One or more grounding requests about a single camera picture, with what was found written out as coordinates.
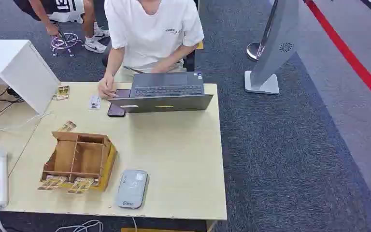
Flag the grey laptop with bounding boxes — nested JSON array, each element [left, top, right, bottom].
[[108, 71, 214, 114]]

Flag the small white label card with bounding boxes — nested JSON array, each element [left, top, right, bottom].
[[88, 94, 102, 111]]

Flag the black cable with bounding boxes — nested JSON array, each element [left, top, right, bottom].
[[0, 86, 25, 116]]

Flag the grey kiosk stand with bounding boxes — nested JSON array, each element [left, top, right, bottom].
[[244, 0, 300, 95]]

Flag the dark smartphone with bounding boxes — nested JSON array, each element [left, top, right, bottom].
[[107, 88, 132, 118]]

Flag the seated person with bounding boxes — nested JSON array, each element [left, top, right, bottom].
[[97, 0, 205, 99]]

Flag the printed yellow card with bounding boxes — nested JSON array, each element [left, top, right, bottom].
[[67, 177, 96, 195], [52, 85, 71, 101], [37, 175, 68, 192], [57, 120, 77, 133]]

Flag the coiled white cables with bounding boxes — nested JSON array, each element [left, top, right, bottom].
[[55, 219, 104, 232]]

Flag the red floor tape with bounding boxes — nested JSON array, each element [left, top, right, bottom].
[[304, 0, 371, 113]]

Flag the standing person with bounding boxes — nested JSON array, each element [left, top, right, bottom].
[[13, 0, 111, 54]]

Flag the wooden card box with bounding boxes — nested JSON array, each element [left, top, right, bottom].
[[40, 131, 118, 193]]

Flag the grey card reader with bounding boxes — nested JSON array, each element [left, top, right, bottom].
[[115, 169, 149, 210]]

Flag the stool base with castors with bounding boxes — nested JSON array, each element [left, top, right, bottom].
[[50, 22, 83, 58]]

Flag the white cabinet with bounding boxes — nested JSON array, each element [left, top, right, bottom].
[[0, 39, 61, 115]]

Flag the seated person's right hand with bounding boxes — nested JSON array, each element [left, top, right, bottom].
[[97, 74, 118, 99]]

